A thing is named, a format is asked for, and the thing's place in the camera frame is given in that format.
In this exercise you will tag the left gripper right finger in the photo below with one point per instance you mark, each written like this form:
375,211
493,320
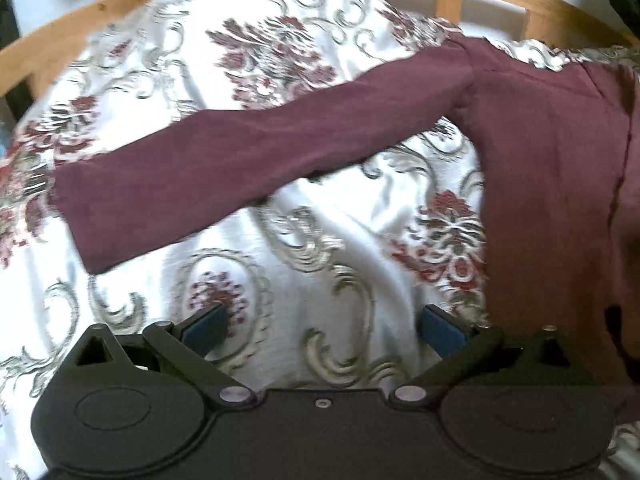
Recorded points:
464,349

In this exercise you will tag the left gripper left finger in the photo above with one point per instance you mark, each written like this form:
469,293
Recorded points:
185,346

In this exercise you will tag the maroon long-sleeve shirt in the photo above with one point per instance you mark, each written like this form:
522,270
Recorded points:
559,152

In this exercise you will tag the floral satin bedspread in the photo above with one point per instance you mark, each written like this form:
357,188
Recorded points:
324,280

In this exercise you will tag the wooden bed frame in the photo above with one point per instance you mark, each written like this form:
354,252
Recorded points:
40,56

